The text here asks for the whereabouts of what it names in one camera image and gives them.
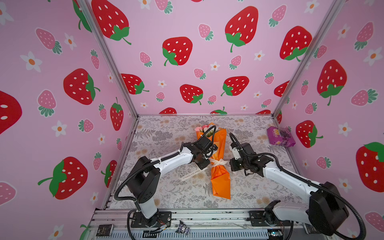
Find clear ribbon strip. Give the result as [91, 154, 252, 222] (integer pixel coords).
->
[180, 158, 228, 182]

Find orange wrapping paper sheet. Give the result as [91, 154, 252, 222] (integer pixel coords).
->
[196, 123, 231, 200]

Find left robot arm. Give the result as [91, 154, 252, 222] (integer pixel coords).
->
[114, 137, 219, 221]

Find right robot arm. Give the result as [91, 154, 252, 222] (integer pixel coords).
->
[229, 133, 367, 240]

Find purple snack bag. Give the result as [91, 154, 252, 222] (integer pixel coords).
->
[267, 126, 296, 148]

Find small black box left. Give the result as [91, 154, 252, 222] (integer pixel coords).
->
[96, 224, 114, 237]

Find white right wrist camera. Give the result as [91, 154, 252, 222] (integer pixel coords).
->
[230, 147, 241, 160]

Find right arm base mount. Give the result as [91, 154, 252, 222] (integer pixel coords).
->
[247, 200, 291, 227]

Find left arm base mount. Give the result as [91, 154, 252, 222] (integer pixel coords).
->
[130, 211, 172, 228]

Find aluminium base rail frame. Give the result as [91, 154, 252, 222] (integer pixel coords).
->
[85, 209, 329, 240]

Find aluminium corner post right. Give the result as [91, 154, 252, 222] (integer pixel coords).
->
[271, 0, 346, 120]

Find aluminium corner post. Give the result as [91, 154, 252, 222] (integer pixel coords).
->
[271, 0, 346, 120]
[78, 0, 139, 120]

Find aluminium corner post left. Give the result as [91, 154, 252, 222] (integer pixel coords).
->
[78, 0, 139, 120]

